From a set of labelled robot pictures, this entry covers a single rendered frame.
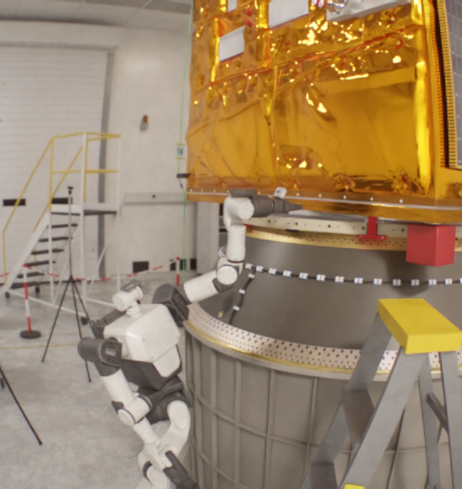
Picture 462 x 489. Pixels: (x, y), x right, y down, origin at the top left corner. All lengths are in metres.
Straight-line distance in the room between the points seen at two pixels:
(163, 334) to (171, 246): 8.45
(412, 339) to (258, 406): 1.15
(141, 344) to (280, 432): 0.74
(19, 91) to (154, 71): 2.98
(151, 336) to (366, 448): 0.97
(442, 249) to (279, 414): 0.96
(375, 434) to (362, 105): 1.18
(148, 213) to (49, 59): 3.91
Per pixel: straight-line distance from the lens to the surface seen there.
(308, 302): 2.02
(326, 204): 2.05
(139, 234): 10.01
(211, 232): 9.72
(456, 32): 1.85
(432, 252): 1.71
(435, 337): 1.15
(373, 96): 1.81
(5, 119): 9.36
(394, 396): 1.19
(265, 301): 2.13
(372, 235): 1.99
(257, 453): 2.28
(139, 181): 9.96
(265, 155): 2.36
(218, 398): 2.37
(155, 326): 1.86
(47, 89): 9.54
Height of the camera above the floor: 1.84
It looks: 5 degrees down
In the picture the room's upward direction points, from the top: 1 degrees clockwise
